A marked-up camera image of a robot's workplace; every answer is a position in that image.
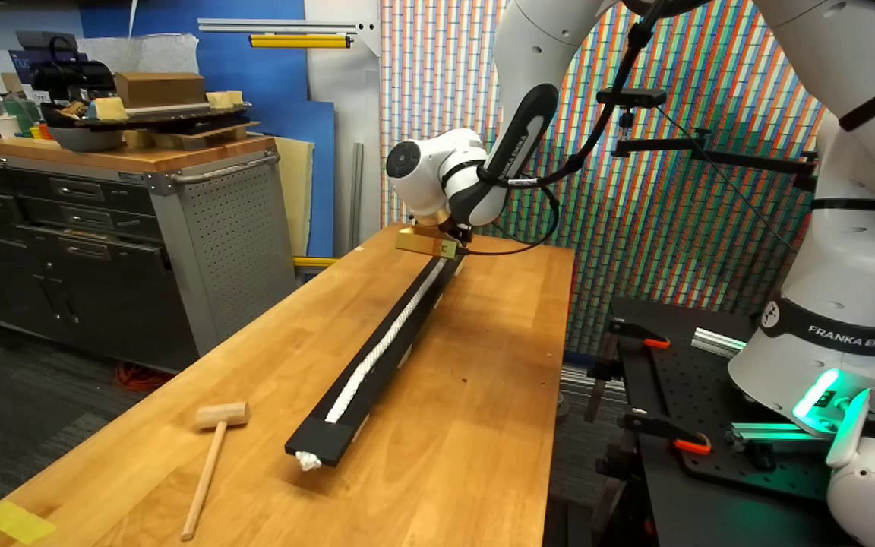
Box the white rope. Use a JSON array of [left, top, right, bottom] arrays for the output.
[[287, 257, 451, 476]]

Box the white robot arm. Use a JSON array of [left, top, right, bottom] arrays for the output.
[[386, 0, 875, 547]]

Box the wooden mallet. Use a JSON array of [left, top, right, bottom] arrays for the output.
[[182, 403, 248, 541]]

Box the grey metal cabinet workbench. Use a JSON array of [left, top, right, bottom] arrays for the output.
[[0, 138, 293, 371]]

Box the yellow level tool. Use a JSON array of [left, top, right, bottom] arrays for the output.
[[248, 35, 350, 48]]

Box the yellow tape patch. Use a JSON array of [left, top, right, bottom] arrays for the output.
[[0, 501, 53, 547]]

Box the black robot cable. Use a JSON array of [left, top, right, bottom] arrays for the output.
[[455, 10, 663, 258]]

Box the long black rail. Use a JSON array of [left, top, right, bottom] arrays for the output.
[[281, 258, 459, 472]]

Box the orange handled clamp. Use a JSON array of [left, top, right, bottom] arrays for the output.
[[622, 408, 714, 460]]

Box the black camera on stand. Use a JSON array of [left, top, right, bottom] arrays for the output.
[[596, 89, 817, 191]]

